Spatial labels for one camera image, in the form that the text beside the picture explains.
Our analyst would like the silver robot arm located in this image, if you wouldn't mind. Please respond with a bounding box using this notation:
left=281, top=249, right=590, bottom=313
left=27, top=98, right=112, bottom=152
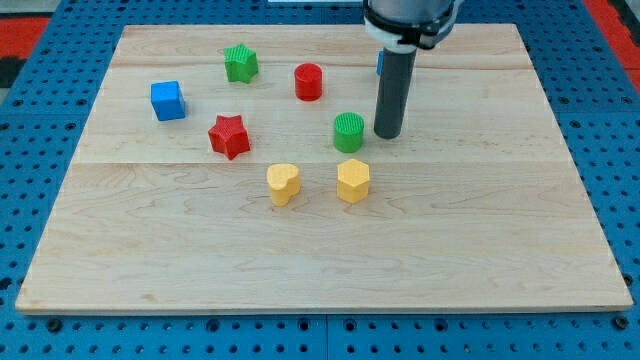
left=363, top=0, right=464, bottom=54

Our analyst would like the light wooden board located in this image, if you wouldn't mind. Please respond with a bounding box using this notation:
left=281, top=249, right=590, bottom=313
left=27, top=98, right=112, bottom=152
left=16, top=24, right=633, bottom=315

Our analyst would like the yellow hexagon block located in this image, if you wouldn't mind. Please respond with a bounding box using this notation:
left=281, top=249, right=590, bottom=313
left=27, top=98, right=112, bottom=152
left=337, top=159, right=370, bottom=204

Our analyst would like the yellow heart block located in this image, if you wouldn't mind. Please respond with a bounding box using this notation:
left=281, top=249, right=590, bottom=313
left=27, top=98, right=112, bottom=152
left=266, top=163, right=301, bottom=206

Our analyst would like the green cylinder block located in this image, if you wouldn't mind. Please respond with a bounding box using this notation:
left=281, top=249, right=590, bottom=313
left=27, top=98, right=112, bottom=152
left=333, top=112, right=364, bottom=153

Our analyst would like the red star block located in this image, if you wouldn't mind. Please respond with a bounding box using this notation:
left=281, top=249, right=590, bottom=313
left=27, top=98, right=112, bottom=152
left=208, top=115, right=251, bottom=160

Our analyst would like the red cylinder block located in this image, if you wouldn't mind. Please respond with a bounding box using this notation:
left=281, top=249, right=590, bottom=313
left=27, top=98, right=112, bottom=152
left=294, top=63, right=323, bottom=101

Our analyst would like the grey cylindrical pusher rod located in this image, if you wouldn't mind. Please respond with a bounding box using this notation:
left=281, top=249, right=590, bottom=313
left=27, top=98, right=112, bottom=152
left=374, top=49, right=416, bottom=139

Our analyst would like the blue block behind rod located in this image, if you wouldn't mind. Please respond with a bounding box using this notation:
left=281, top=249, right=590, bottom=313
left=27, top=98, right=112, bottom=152
left=376, top=50, right=384, bottom=76

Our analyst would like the green star block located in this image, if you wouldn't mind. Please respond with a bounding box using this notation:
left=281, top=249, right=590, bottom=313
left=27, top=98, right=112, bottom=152
left=224, top=43, right=259, bottom=84

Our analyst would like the blue cube block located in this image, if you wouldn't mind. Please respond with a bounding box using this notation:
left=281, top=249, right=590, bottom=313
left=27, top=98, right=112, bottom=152
left=150, top=81, right=186, bottom=121

